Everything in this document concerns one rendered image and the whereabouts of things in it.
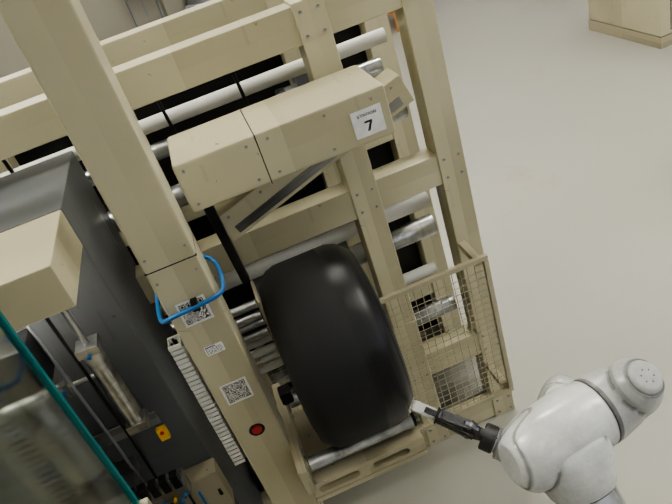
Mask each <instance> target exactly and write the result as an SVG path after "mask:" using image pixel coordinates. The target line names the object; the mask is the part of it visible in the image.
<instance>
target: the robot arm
mask: <svg viewBox="0 0 672 504"><path fill-rule="evenodd" d="M664 391H665V383H664V380H663V379H662V375H661V373H660V372H659V370H658V369H657V368H656V367H655V366H654V365H652V364H651V363H649V362H648V361H646V360H644V359H639V358H625V359H620V360H617V361H615V362H613V363H612V364H611V365H609V366H608V367H602V368H600V369H598V370H595V371H593V372H591V373H588V374H586V375H584V376H582V377H579V378H577V379H575V380H574V379H573V378H572V377H570V376H567V375H563V374H559V375H554V376H552V377H550V378H549V379H548V380H547V381H546V382H545V384H544V385H543V386H542V388H541V390H540V393H539V395H538V398H537V400H536V401H535V402H533V403H532V404H530V405H529V406H528V407H526V408H525V409H523V410H522V411H521V412H520V413H519V414H518V415H517V416H516V417H515V418H514V419H513V420H512V421H511V422H510V423H509V425H508V426H507V427H505V426H504V427H503V428H502V430H500V428H499V427H498V426H496V425H494V424H491V423H489V422H488V423H486V426H485V428H482V427H480V426H479V425H478V424H477V423H475V422H474V420H471V419H467V418H464V417H461V416H459V415H456V414H453V413H450V412H448V411H445V410H443V409H441V408H440V407H439V408H438V409H436V408H433V407H431V406H429V405H426V404H424V403H422V402H419V401H417V400H414V402H413V405H412V407H411V411H413V412H415V413H417V414H419V415H422V416H424V417H426V418H429V419H431V420H433V421H434V422H433V423H434V424H435V423H437V424H439V425H441V426H443V427H445V428H447V429H449V430H451V431H453V432H455V433H457V434H459V435H461V436H463V437H464V438H465V439H470V440H472V439H474V440H478V441H480V442H479V445H478V449H480V450H482V451H484V452H486V453H491V452H492V453H493V455H492V458H493V459H496V460H498V461H501V463H502V465H503V467H504V469H505V471H506V473H507V474H508V476H509V477H510V478H511V479H512V480H513V482H514V483H516V484H517V485H518V486H520V487H521V488H523V489H524V490H526V491H529V492H534V493H543V492H544V493H545V494H546V495H547V496H548V497H549V498H550V499H551V500H552V501H553V502H554V503H556V504H626V503H625V502H624V500H623V498H622V496H621V494H620V492H619V490H618V488H617V486H616V482H617V470H616V465H615V454H614V448H613V447H614V446H615V445H617V444H618V443H620V442H621V441H622V440H624V439H625V438H626V437H627V436H628V435H630V434H631V433H632V432H633V431H634V430H635V429H636V428H637V427H638V426H639V425H640V424H641V423H642V422H643V421H644V420H645V419H646V418H647V417H648V416H650V415H651V414H652V413H653V412H655V411H656V410H657V409H658V408H659V406H660V404H661V402H662V399H663V396H664Z"/></svg>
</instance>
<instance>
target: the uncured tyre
mask: <svg viewBox="0 0 672 504"><path fill-rule="evenodd" d="M258 288H259V293H260V298H261V302H262V307H263V310H264V313H265V316H266V319H267V322H268V324H269V327H270V330H271V332H272V335H273V338H274V340H275V343H276V345H277V348H278V351H279V353H280V356H281V358H282V361H283V363H284V365H285V368H286V370H287V373H288V375H289V378H290V380H291V382H292V385H293V387H294V389H295V392H296V394H297V396H298V399H299V401H300V403H301V405H302V407H303V410H304V412H305V414H306V416H307V418H308V420H309V422H310V424H311V426H312V427H313V429H314V430H315V432H316V434H317V435H318V437H319V438H320V440H321V441H322V442H323V443H326V444H329V445H332V446H334V447H337V448H340V447H347V446H350V445H353V444H355V443H357V442H359V441H362V440H364V439H366V438H368V437H371V436H373V435H375V434H377V433H379V432H382V431H384V430H386V429H388V428H391V427H393V426H395V425H397V424H399V423H401V422H402V421H403V420H404V419H405V418H407V417H408V409H409V407H410V404H411V402H412V400H413V397H414V393H413V388H412V384H411V381H410V377H409V374H408V370H407V367H406V363H405V360H404V357H403V354H402V352H401V349H400V346H399V344H398V341H397V338H396V336H395V333H394V331H393V329H392V326H391V324H390V321H389V319H388V317H387V315H386V312H385V310H384V308H383V306H382V304H381V302H380V300H379V297H378V295H377V293H376V291H375V289H374V288H373V286H372V284H371V282H370V280H369V278H368V277H367V275H366V273H365V272H364V270H363V268H362V267H361V265H360V263H359V262H358V260H357V259H356V257H355V256H354V254H353V253H352V252H351V251H350V250H349V249H347V248H344V247H342V246H339V245H336V244H333V243H332V244H324V245H321V246H318V247H316V248H313V249H311V250H309V251H306V252H304V253H301V254H299V255H297V256H294V257H292V258H289V259H287V260H284V261H282V262H280V263H277V264H275V265H273V266H271V267H270V268H269V269H268V270H266V271H265V273H264V275H263V277H262V279H261V281H260V283H259V285H258Z"/></svg>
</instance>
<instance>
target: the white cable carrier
mask: <svg viewBox="0 0 672 504"><path fill-rule="evenodd" d="M170 342H171V343H170ZM167 343H168V350H169V352H171V355H172V356H173V359H174V360H175V361H176V364H177V365H178V368H179V369H180V370H181V373H182V374H183V376H184V378H186V381H187V383H188V385H189V387H190V389H191V390H192V391H193V393H194V395H195V397H196V399H197V401H198V402H199V404H200V406H201V407H202V409H203V410H204V412H205V414H206V416H207V418H208V420H209V422H210V423H211V425H212V426H213V428H214V430H215V432H216V433H217V435H218V437H219V439H220V440H221V441H222V444H223V445H224V447H225V449H226V451H227V453H228V455H230V457H231V459H232V461H233V462H234V465H235V466H236V465H238V464H241V463H243V462H245V461H246V460H245V453H244V452H243V450H242V448H241V446H240V444H239V443H238V441H237V439H236V437H235V435H234V434H233V432H232V430H231V428H230V426H229V425H228V423H227V421H226V419H225V417H224V416H223V414H222V412H221V410H220V408H219V407H218V405H217V403H216V401H215V399H214V398H213V396H212V394H211V392H210V390H209V389H208V387H207V385H206V383H205V381H204V380H203V378H202V376H201V374H200V372H199V371H198V369H197V367H196V365H195V363H194V362H193V360H192V358H191V356H190V354H189V353H188V351H187V349H186V347H185V345H184V344H183V342H182V340H181V338H180V336H179V335H178V334H176V335H173V336H171V337H169V338H167Z"/></svg>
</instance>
